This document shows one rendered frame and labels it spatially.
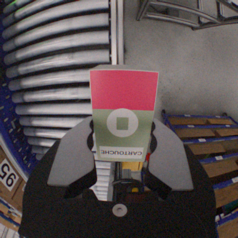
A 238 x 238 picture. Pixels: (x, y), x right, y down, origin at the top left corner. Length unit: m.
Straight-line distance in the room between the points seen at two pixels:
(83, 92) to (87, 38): 0.19
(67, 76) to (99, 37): 0.17
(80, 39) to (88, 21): 0.07
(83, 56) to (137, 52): 0.79
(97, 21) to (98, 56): 0.12
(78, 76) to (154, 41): 0.89
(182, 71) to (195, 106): 0.44
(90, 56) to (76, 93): 0.14
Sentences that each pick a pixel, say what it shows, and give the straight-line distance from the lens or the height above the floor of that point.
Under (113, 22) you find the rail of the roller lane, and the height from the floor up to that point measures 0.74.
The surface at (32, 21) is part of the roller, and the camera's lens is 0.56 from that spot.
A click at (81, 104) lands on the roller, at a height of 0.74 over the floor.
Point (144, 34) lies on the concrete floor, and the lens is 1.19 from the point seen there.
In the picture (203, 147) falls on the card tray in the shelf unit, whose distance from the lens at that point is 1.02.
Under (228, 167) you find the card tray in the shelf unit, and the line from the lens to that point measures 0.98.
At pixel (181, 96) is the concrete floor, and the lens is 1.36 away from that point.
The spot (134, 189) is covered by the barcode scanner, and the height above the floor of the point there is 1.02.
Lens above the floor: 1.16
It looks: 60 degrees down
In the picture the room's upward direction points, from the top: 175 degrees counter-clockwise
